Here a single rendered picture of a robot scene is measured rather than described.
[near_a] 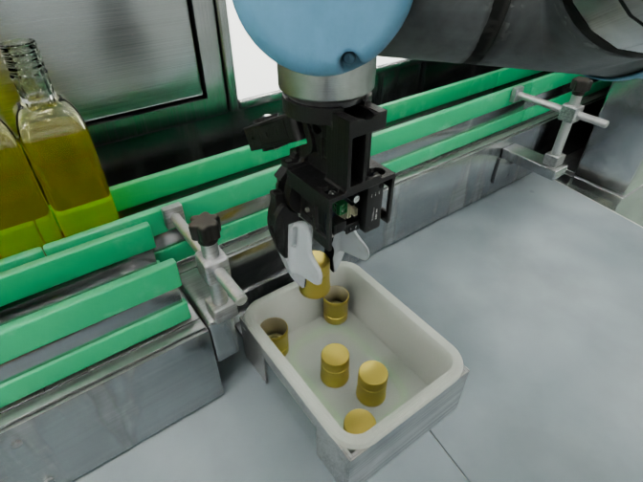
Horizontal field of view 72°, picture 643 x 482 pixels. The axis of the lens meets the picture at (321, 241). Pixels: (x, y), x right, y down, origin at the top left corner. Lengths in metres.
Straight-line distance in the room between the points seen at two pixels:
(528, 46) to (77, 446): 0.51
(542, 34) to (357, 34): 0.08
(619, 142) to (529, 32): 0.85
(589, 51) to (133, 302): 0.39
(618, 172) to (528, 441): 0.64
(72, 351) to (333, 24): 0.38
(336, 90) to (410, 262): 0.48
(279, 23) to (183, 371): 0.40
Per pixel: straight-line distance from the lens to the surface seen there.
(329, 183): 0.36
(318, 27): 0.19
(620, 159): 1.07
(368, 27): 0.19
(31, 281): 0.51
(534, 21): 0.23
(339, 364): 0.53
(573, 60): 0.24
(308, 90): 0.33
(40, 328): 0.45
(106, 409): 0.52
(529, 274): 0.80
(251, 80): 0.71
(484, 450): 0.58
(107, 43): 0.63
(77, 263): 0.50
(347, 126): 0.32
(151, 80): 0.65
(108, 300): 0.44
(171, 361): 0.50
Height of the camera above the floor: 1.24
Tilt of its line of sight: 39 degrees down
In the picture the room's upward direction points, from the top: straight up
